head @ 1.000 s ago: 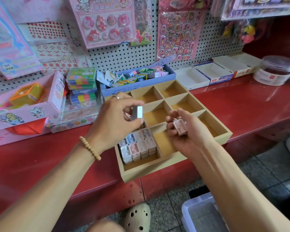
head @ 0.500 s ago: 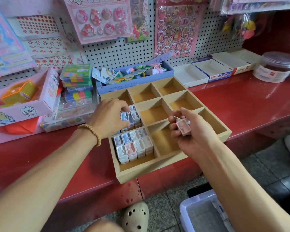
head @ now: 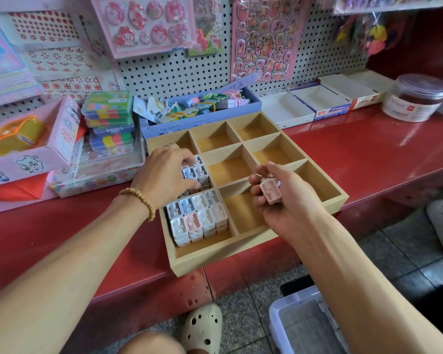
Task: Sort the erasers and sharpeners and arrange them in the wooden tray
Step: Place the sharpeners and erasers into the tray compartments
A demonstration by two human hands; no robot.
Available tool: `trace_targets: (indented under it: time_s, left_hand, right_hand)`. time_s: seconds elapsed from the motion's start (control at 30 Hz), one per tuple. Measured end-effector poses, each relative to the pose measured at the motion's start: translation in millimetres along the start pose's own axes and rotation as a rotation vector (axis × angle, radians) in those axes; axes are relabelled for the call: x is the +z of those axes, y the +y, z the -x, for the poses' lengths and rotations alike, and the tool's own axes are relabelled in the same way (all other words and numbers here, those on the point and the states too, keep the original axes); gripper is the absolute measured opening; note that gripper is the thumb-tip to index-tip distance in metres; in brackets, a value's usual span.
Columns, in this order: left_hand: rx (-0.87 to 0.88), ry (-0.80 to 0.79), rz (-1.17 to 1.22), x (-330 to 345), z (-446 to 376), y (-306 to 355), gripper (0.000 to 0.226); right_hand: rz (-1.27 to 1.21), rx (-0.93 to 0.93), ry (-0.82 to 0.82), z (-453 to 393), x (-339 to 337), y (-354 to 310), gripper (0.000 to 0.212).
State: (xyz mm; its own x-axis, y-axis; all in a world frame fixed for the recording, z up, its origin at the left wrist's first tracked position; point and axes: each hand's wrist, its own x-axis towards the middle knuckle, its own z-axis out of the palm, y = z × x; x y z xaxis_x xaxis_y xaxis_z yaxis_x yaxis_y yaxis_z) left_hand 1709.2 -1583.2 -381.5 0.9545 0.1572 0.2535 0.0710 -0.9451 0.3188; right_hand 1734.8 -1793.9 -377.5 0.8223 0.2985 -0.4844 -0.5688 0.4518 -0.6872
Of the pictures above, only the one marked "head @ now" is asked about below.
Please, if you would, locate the wooden compartment tray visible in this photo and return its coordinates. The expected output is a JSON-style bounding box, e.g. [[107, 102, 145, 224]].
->
[[145, 110, 350, 278]]

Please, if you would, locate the clear bag of colourful toys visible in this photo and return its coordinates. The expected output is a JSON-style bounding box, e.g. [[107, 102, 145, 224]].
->
[[336, 14, 391, 58]]

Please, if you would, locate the round clear plastic jar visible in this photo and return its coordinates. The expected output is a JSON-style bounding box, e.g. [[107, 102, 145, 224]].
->
[[381, 73, 443, 124]]

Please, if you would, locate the white pegboard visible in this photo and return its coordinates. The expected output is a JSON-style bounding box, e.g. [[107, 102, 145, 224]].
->
[[0, 0, 370, 130]]

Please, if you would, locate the pink sticker pack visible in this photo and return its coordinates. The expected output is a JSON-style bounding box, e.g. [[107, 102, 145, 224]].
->
[[230, 0, 315, 84], [89, 0, 196, 59]]

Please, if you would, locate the red folded cloth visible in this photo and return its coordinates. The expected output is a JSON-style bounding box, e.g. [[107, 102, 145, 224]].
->
[[0, 173, 53, 202]]

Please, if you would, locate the pink tray of trinkets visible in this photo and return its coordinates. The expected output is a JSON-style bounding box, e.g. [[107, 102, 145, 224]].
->
[[0, 95, 82, 204]]

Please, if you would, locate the stack of colourful packs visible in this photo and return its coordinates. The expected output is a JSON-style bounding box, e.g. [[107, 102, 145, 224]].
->
[[81, 89, 136, 154]]

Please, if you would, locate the person's right hand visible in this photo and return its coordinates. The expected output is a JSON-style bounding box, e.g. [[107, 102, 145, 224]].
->
[[248, 162, 327, 244]]

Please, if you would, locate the yellow orange toy box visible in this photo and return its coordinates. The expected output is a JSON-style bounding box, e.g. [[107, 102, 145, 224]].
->
[[0, 114, 47, 157]]

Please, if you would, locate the red display counter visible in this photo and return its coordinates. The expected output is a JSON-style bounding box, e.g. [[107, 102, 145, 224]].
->
[[0, 103, 443, 354]]

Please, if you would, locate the person's left hand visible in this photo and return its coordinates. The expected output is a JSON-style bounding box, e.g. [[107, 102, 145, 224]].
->
[[130, 146, 202, 212]]

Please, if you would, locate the red patterned sticker sheet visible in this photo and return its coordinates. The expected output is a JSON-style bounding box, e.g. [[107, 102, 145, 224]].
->
[[7, 11, 123, 100]]

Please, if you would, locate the person's left cream clog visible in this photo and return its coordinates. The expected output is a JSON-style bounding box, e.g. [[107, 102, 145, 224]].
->
[[179, 303, 224, 354]]

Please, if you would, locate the white tray box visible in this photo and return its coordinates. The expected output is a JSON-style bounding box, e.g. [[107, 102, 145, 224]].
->
[[319, 68, 396, 110], [258, 90, 316, 130], [288, 83, 353, 120]]

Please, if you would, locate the person's left forearm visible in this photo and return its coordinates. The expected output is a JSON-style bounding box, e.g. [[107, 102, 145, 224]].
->
[[0, 195, 155, 354]]

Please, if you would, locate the pastel cartoon sticker pack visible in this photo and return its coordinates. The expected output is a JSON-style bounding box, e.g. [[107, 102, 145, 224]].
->
[[0, 11, 44, 111]]

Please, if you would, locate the person's left leg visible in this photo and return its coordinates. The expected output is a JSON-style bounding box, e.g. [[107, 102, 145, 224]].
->
[[118, 331, 187, 354]]

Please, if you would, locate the clear plastic storage bin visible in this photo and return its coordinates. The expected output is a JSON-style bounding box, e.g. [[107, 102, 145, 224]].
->
[[269, 285, 351, 354]]

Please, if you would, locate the blue box of trinkets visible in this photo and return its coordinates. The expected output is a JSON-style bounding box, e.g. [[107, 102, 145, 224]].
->
[[133, 72, 263, 140]]

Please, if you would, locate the beaded wooden bracelet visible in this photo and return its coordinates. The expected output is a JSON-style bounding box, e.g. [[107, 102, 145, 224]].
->
[[119, 187, 158, 223]]

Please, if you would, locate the person's right forearm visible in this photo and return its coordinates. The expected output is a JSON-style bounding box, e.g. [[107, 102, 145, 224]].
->
[[288, 210, 443, 354]]

